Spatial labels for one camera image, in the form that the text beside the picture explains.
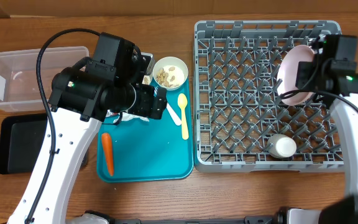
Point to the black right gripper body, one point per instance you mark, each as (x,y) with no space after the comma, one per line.
(304,70)

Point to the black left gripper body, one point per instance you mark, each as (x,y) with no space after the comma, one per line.
(143,101)

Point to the white plate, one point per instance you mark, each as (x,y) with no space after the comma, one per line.
(288,71)

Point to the white napkin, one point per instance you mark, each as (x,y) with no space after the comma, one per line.
(125,117)

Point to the white plastic fork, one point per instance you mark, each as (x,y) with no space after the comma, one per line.
(173,115)

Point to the yellow plastic spoon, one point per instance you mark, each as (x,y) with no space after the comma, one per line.
(182,103)

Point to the white paper cup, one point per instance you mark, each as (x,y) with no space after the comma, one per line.
(282,146)

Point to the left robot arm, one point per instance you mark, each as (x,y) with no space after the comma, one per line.
(82,95)

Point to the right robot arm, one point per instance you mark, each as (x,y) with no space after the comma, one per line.
(327,70)

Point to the grey dishwasher rack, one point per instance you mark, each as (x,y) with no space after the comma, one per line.
(236,104)

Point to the white bowl with crumbs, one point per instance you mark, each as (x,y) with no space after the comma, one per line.
(147,79)

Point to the white bowl with nuts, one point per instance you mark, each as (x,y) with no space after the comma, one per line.
(170,73)

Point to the teal plastic tray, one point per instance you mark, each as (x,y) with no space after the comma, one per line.
(145,150)

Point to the orange carrot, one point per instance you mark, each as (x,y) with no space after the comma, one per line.
(108,152)

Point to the black tray bin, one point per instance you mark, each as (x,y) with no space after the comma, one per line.
(21,138)

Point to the clear plastic bin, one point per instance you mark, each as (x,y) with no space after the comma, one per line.
(19,90)

